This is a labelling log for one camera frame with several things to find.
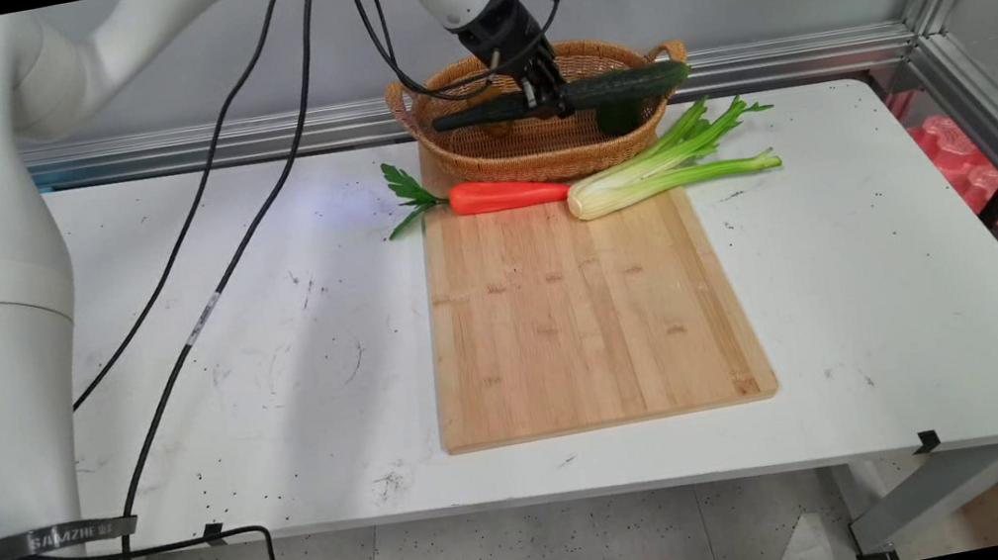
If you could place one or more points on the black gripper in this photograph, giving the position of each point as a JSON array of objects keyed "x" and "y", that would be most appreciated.
[{"x": 505, "y": 34}]

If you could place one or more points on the dark green cucumber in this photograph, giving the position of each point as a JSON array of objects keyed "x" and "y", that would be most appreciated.
[{"x": 628, "y": 83}]

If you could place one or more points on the oval wicker basket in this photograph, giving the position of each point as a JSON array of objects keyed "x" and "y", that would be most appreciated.
[{"x": 538, "y": 148}]

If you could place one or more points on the green bell pepper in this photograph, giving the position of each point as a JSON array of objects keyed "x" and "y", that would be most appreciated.
[{"x": 619, "y": 118}]

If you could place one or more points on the orange carrot with green leaves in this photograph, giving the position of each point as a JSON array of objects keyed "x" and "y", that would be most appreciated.
[{"x": 510, "y": 193}]

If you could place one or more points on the green celery bunch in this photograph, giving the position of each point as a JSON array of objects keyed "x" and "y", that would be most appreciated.
[{"x": 644, "y": 182}]

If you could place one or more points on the bamboo cutting board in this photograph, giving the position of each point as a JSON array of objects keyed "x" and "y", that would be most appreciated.
[{"x": 587, "y": 326}]

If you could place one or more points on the black tape piece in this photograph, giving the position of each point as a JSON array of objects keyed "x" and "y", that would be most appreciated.
[
  {"x": 214, "y": 532},
  {"x": 927, "y": 441}
]

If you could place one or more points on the horizontal aluminium frame rail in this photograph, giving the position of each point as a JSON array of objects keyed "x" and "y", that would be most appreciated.
[{"x": 775, "y": 59}]

